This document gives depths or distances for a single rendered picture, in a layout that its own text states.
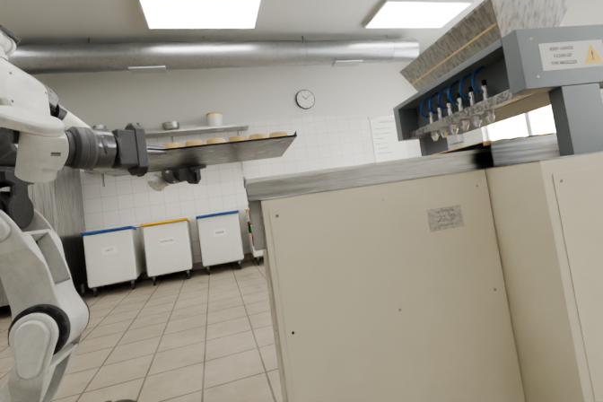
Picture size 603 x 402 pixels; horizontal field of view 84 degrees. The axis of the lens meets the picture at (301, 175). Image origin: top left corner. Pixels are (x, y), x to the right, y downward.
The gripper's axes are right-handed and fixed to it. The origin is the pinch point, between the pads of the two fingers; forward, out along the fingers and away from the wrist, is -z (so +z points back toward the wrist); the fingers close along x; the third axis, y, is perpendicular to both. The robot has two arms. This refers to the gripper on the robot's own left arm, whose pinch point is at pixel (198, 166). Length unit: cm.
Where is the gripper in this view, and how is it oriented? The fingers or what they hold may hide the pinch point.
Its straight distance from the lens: 130.0
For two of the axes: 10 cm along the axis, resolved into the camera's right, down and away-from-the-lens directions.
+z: -8.1, 1.5, 5.7
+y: 5.7, -0.4, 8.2
